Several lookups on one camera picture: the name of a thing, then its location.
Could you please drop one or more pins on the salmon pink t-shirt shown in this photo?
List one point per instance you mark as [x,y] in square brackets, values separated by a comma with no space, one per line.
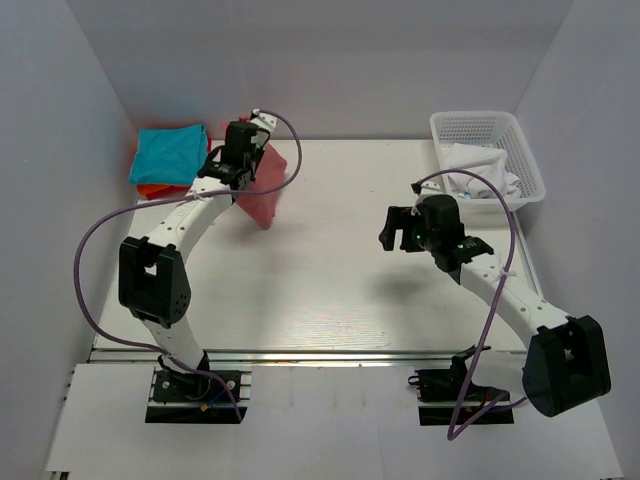
[260,199]

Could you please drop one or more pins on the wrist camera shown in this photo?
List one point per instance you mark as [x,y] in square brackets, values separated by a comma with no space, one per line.
[266,125]
[426,189]

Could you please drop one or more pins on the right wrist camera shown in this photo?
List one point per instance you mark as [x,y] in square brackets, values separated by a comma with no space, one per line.
[426,189]

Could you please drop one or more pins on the white plastic basket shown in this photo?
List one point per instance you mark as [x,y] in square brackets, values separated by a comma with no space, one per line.
[491,129]

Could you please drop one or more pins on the folded orange t-shirt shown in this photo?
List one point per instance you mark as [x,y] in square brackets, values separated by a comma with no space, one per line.
[153,192]

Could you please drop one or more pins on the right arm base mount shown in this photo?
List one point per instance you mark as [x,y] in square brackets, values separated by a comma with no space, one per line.
[438,389]

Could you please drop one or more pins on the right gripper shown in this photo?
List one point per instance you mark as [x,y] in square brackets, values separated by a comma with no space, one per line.
[399,218]

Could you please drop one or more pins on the folded teal t-shirt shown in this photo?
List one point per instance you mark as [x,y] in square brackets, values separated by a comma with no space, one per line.
[169,156]

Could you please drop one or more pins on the white t-shirt in basket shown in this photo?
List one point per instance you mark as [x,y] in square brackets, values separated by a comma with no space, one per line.
[486,162]

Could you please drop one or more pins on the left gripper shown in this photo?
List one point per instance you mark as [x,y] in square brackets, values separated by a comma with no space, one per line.
[257,153]

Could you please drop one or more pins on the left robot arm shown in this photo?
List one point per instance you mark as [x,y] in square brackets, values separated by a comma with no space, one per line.
[152,278]

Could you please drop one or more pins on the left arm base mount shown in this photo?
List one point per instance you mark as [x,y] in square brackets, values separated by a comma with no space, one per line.
[186,399]

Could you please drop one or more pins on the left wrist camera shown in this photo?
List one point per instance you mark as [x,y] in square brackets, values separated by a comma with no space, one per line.
[266,125]

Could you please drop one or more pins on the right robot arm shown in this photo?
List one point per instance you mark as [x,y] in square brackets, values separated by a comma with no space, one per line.
[566,363]

